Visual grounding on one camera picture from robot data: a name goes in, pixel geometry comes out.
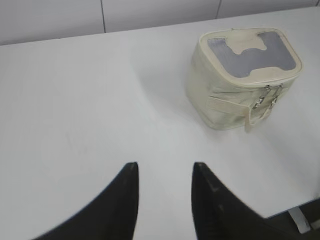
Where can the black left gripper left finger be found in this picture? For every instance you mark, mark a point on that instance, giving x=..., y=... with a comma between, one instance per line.
x=112, y=215

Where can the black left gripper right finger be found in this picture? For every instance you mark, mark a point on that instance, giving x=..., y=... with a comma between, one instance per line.
x=219, y=215

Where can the cream zippered bag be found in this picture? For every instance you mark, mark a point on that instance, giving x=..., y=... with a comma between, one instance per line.
x=234, y=73

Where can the white table leg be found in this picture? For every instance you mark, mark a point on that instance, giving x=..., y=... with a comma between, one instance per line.
x=300, y=220

